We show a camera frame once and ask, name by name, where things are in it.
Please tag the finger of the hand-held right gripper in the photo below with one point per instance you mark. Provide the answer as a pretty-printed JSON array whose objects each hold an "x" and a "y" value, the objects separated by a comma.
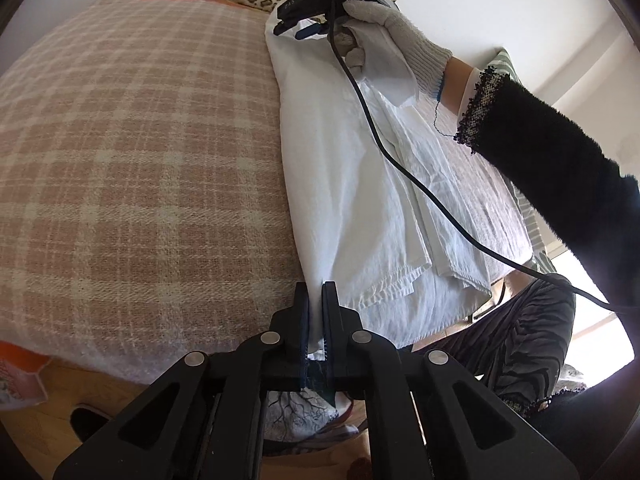
[
  {"x": 285, "y": 25},
  {"x": 310, "y": 31}
]

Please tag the pink plaid blanket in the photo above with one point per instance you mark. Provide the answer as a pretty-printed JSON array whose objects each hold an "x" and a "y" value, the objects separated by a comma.
[{"x": 150, "y": 160}]

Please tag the person's zebra print pants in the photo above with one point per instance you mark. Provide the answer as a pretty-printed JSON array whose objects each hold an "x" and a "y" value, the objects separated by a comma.
[{"x": 510, "y": 350}]

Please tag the person's right hand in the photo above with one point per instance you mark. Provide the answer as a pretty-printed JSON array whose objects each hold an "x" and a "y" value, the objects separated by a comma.
[{"x": 395, "y": 45}]

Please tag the white shirt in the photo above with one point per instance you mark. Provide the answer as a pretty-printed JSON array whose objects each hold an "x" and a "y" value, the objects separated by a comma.
[{"x": 340, "y": 185}]

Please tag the black slipper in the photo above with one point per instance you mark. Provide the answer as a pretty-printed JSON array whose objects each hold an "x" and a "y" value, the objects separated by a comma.
[{"x": 87, "y": 420}]

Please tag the tree print cloth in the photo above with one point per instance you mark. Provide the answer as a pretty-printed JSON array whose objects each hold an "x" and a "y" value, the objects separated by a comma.
[{"x": 295, "y": 410}]

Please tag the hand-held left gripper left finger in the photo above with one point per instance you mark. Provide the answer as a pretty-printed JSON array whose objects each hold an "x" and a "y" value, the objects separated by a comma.
[{"x": 303, "y": 320}]

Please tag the green striped pillow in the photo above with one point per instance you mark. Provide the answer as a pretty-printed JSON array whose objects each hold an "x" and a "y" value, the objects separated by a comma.
[{"x": 532, "y": 225}]

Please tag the person's right forearm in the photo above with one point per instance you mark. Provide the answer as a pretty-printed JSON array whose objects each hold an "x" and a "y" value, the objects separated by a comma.
[{"x": 550, "y": 160}]

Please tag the sunflower print bag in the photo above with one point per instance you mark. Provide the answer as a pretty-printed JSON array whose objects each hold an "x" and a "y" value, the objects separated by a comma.
[{"x": 20, "y": 385}]

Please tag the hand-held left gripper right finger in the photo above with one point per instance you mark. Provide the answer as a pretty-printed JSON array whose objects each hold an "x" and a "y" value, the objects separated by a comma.
[{"x": 327, "y": 320}]

